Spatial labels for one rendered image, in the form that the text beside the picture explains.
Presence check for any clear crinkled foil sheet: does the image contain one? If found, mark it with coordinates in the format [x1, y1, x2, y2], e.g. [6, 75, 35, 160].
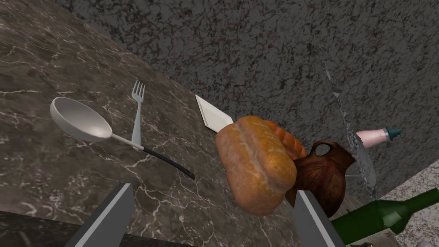
[321, 59, 378, 201]

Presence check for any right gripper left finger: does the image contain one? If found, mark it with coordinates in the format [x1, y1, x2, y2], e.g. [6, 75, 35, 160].
[64, 183, 136, 247]

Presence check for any golden bread loaf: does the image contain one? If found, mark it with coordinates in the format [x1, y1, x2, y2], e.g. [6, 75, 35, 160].
[215, 115, 298, 217]

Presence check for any silver ladle with black handle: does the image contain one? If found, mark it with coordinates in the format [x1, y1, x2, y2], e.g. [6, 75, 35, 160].
[50, 97, 196, 180]

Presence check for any pink bottle with teal cap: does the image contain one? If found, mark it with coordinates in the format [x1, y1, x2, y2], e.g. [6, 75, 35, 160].
[355, 127, 404, 149]

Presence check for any orange braided bread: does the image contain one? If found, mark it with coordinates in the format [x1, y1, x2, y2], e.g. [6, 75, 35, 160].
[263, 119, 308, 161]

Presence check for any brown clay jug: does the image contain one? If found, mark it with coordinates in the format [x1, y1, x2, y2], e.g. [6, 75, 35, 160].
[284, 140, 356, 219]

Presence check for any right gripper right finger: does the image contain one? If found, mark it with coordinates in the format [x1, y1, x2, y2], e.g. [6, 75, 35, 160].
[294, 190, 346, 247]

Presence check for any green glass bottle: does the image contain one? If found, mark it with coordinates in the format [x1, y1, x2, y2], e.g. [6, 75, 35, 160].
[331, 187, 439, 246]

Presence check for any silver fork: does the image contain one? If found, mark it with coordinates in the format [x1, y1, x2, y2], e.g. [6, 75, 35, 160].
[131, 80, 146, 151]

